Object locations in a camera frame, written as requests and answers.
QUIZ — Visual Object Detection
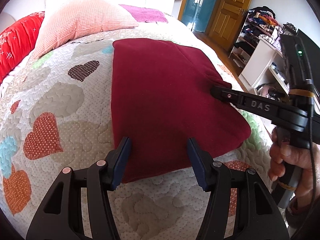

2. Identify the dark ornate table clock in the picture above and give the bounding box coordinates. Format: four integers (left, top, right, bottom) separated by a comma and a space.
282, 22, 298, 37

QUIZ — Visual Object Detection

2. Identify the pile of mixed clothes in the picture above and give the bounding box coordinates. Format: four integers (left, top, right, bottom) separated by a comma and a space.
246, 6, 280, 28

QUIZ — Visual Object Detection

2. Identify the blue sliding door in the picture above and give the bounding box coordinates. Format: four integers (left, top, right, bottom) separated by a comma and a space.
180, 0, 222, 32

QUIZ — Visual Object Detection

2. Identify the shoe rack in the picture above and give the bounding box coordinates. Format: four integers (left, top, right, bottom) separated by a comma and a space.
229, 20, 275, 68

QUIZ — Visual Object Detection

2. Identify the black television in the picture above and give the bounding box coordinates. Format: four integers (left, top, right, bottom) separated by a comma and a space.
296, 29, 320, 55

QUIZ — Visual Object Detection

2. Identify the brown wooden door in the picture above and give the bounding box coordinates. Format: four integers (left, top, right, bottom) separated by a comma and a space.
207, 0, 258, 52

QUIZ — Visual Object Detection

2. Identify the beige headboard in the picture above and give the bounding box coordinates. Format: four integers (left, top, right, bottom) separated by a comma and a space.
0, 12, 15, 34

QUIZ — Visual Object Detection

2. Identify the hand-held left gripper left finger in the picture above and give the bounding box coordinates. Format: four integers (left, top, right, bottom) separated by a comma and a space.
26, 136, 132, 240

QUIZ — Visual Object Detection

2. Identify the person's right forearm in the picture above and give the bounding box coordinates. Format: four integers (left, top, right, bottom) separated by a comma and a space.
285, 195, 320, 240

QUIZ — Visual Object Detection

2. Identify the white shelf desk unit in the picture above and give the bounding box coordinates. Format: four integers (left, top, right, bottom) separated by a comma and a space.
239, 35, 292, 95

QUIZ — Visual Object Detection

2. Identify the person's right hand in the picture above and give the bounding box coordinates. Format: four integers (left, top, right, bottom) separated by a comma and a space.
268, 127, 320, 205

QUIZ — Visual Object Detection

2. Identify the magenta fuzzy blanket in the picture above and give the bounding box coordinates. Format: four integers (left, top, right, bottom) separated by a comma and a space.
119, 4, 168, 23

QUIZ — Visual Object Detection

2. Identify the dark red sweater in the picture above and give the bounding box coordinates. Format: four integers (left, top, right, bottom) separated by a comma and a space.
111, 38, 252, 183

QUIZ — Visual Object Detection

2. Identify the pink checked pillow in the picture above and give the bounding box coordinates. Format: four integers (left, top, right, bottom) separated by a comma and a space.
32, 0, 139, 59

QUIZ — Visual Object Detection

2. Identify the black cable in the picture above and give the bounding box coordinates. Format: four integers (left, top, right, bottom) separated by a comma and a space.
306, 79, 317, 205

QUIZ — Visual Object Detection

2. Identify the red embroidered pillow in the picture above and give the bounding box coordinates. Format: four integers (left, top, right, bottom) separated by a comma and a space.
0, 11, 45, 84

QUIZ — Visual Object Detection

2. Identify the quilted heart pattern bedspread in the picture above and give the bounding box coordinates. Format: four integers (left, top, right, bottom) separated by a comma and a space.
0, 17, 288, 240

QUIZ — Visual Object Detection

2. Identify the pink plush cloth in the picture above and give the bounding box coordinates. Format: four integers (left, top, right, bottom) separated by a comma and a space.
255, 84, 278, 98

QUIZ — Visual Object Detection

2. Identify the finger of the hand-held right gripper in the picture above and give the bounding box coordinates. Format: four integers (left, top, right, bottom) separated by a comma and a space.
210, 85, 283, 122

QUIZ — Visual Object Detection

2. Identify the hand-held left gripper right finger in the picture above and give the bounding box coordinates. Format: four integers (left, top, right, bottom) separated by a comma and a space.
187, 137, 290, 240

